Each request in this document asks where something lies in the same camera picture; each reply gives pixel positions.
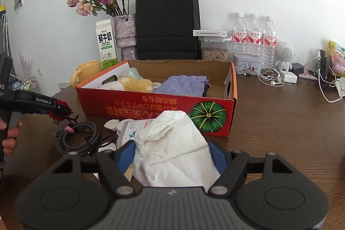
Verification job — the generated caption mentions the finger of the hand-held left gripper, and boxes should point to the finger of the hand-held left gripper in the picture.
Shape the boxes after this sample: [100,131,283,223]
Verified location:
[49,103,74,123]

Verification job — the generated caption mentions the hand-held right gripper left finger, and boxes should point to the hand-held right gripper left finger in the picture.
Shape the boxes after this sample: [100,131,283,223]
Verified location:
[54,140,137,197]

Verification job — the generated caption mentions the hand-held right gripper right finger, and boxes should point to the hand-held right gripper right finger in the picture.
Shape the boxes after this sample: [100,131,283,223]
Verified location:
[206,141,287,197]

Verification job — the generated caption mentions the small red flower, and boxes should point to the small red flower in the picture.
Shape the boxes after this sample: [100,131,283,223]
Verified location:
[49,102,74,125]

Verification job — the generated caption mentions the braided cable bundle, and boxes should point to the braided cable bundle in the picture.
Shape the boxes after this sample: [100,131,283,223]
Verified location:
[54,122,117,157]

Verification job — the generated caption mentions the flower-shaped white cap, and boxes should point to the flower-shaped white cap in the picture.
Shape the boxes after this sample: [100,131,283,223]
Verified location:
[104,119,121,133]

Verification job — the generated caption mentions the white tissue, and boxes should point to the white tissue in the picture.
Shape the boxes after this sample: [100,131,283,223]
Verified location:
[133,111,222,192]

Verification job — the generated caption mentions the red cardboard box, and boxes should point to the red cardboard box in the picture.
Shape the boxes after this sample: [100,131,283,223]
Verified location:
[75,60,238,137]

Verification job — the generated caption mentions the yellow and white plush toy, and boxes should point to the yellow and white plush toy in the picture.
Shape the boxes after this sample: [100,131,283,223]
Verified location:
[99,76,155,94]

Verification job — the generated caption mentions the translucent green plastic bag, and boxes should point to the translucent green plastic bag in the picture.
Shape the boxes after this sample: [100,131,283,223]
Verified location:
[125,68,141,80]

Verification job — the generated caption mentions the purple cloth pouch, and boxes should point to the purple cloth pouch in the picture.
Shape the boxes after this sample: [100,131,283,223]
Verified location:
[154,75,210,97]

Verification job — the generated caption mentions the person's left hand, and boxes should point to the person's left hand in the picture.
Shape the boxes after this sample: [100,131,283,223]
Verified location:
[0,117,24,156]

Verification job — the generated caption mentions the yellow mug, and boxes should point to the yellow mug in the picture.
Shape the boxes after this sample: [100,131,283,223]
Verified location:
[71,61,104,89]

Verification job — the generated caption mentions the dark door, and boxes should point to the dark door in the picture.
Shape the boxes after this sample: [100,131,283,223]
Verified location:
[0,5,12,58]

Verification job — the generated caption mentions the white milk carton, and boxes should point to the white milk carton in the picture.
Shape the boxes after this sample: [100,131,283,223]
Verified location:
[96,19,118,70]

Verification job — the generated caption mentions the white earphones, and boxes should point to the white earphones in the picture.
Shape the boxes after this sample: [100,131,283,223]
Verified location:
[256,64,287,86]

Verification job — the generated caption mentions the white printed tin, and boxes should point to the white printed tin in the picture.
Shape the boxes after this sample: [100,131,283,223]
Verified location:
[233,54,263,75]

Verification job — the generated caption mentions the purple textured vase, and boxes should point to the purple textured vase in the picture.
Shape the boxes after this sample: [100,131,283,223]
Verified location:
[113,14,138,61]

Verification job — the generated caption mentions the clear container of seeds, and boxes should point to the clear container of seeds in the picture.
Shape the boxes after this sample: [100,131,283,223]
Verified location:
[201,36,232,62]

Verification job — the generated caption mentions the white charger block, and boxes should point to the white charger block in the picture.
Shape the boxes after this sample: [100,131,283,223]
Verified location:
[280,70,298,84]

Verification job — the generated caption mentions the pink patterned strip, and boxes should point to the pink patterned strip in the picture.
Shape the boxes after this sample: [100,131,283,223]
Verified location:
[298,72,323,81]

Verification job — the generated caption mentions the clear water bottle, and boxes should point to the clear water bottle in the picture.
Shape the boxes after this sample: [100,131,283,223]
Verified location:
[262,16,278,68]
[233,13,249,58]
[247,14,263,58]

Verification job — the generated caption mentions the flat white box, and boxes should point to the flat white box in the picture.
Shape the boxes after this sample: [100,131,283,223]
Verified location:
[193,30,228,38]

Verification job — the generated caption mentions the white robot-shaped speaker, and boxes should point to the white robot-shaped speaker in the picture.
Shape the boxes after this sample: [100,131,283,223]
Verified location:
[275,41,296,71]

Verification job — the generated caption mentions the small green bottle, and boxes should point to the small green bottle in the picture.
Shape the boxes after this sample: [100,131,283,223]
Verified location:
[314,49,322,77]

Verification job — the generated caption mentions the black paper bag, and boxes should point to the black paper bag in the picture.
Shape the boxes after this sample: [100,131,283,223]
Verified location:
[135,0,201,61]

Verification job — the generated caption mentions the black upright device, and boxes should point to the black upright device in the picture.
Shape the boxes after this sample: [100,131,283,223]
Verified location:
[319,50,330,83]

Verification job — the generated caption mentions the white power strip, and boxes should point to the white power strip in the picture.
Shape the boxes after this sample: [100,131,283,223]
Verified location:
[336,78,345,97]

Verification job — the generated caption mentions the yellow snack packet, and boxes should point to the yellow snack packet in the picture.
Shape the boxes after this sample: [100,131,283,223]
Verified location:
[327,40,345,77]

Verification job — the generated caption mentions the wire rack with items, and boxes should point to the wire rack with items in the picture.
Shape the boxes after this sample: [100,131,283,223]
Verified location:
[10,76,41,94]

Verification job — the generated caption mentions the white cable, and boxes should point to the white cable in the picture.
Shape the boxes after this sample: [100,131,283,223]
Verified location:
[318,68,345,104]

